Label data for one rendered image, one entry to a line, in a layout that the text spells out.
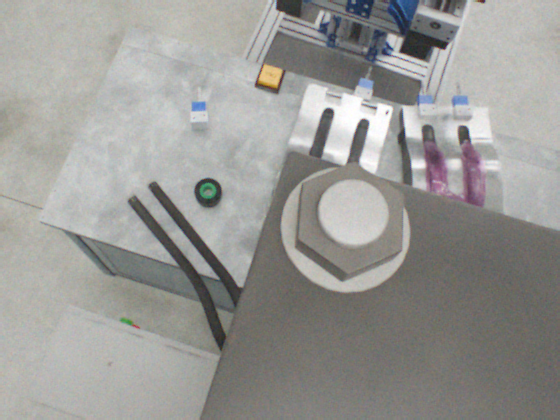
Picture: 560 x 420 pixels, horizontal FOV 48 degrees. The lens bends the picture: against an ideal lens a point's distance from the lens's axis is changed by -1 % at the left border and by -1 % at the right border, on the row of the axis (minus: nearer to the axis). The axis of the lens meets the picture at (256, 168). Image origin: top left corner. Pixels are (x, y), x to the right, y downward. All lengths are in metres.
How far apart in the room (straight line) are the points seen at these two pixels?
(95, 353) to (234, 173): 0.91
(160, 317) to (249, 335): 2.06
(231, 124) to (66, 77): 1.28
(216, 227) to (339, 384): 1.31
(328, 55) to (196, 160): 1.07
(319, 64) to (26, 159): 1.34
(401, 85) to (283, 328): 2.27
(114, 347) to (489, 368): 0.68
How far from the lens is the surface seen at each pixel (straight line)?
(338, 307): 0.55
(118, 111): 1.99
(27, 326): 2.70
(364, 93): 1.95
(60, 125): 2.93
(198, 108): 1.91
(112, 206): 1.87
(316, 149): 1.82
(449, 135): 1.95
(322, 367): 0.54
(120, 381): 1.09
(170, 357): 1.08
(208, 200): 1.80
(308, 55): 2.76
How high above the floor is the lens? 2.54
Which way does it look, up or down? 68 degrees down
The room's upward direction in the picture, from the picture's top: 3 degrees clockwise
